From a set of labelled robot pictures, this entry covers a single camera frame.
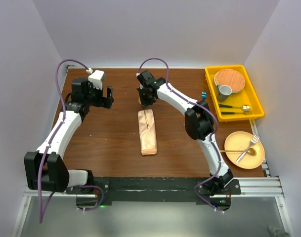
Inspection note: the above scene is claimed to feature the peach satin napkin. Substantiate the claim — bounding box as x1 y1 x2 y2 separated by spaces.
138 109 158 156

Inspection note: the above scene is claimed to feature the blue handled utensil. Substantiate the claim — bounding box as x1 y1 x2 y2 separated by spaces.
202 91 207 99

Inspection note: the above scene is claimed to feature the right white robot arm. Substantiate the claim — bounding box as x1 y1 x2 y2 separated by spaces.
136 70 233 194

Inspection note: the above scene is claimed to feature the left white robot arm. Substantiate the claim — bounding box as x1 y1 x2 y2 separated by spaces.
24 76 114 194

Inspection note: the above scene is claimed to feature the grey white cup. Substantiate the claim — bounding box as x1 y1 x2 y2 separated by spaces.
217 85 232 102

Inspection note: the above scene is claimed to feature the woven orange round plate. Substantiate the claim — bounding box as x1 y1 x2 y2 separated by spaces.
214 69 246 93

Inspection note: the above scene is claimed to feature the yellow plastic tray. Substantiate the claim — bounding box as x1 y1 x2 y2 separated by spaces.
205 65 264 122

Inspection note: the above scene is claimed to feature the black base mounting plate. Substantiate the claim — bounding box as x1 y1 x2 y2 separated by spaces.
65 176 242 209

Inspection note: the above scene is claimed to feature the gold black spoon in tray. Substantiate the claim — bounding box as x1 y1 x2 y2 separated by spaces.
218 104 251 112

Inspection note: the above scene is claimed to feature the beige round plate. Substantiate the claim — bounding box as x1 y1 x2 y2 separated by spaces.
224 131 265 169

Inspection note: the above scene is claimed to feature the silver fork on plate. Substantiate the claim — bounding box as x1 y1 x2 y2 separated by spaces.
235 133 260 163

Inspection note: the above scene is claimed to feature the gold spoon on plate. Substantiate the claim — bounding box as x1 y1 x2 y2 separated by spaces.
220 148 257 156

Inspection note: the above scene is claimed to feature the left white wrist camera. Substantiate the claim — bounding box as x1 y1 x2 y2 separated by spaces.
86 68 106 90

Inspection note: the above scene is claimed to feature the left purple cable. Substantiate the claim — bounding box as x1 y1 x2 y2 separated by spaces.
38 59 105 224

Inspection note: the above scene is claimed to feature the purple cable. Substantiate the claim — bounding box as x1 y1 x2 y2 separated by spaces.
38 59 105 224
137 58 226 215

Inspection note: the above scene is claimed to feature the black handled utensil in tray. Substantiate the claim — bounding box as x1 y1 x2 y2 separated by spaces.
221 112 248 115

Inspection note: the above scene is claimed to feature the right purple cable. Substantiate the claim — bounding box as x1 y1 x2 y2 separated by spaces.
137 58 226 215

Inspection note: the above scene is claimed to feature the aluminium rail frame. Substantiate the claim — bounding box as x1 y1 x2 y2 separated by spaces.
10 118 295 237

